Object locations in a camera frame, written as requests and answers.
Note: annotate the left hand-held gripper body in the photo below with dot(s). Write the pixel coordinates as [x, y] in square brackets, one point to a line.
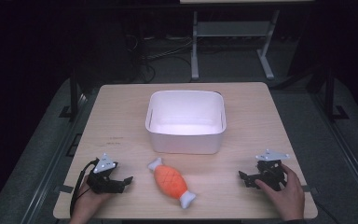
[101, 180]

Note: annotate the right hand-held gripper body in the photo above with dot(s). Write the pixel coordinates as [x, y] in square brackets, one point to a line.
[272, 174]

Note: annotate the orange plush meat toy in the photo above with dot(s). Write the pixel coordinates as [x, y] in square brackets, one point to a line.
[170, 181]

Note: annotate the white plastic bin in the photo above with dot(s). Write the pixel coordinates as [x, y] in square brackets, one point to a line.
[186, 144]

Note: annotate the person's left hand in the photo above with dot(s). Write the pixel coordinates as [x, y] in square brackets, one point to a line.
[88, 202]

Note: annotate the person's right hand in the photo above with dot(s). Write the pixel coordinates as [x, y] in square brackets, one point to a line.
[287, 196]

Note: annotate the aluminium floor rail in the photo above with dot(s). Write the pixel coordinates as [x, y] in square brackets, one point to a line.
[345, 149]
[51, 161]

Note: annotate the black metal post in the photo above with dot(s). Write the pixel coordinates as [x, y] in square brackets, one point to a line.
[74, 93]
[330, 93]

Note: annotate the grey metal table frame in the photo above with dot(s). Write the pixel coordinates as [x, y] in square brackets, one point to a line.
[233, 29]

